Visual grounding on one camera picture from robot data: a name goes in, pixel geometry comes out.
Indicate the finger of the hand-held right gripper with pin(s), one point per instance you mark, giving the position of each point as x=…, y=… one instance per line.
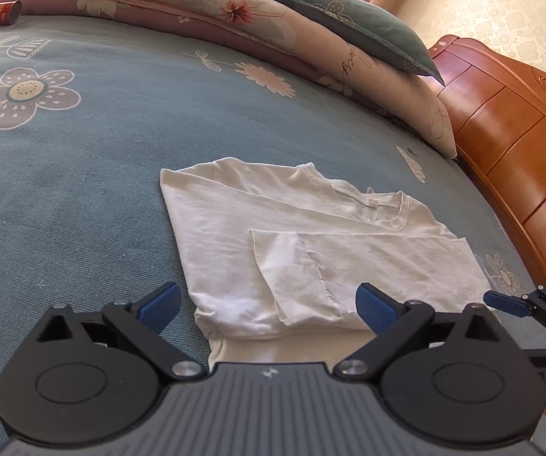
x=503, y=300

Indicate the pink floral folded quilt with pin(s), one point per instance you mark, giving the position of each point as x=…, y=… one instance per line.
x=182, y=4

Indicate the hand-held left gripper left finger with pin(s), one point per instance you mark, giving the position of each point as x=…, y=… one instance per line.
x=161, y=304

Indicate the white printed long-sleeve shirt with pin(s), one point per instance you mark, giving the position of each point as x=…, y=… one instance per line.
x=301, y=228

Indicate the blue floral bed sheet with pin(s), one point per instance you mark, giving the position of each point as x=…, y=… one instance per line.
x=87, y=175

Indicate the teal floral pillow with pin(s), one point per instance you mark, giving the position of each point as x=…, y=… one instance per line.
x=349, y=19

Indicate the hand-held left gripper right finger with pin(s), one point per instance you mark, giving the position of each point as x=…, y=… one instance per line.
x=373, y=306

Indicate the wooden bed headboard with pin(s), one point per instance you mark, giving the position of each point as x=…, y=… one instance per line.
x=515, y=142

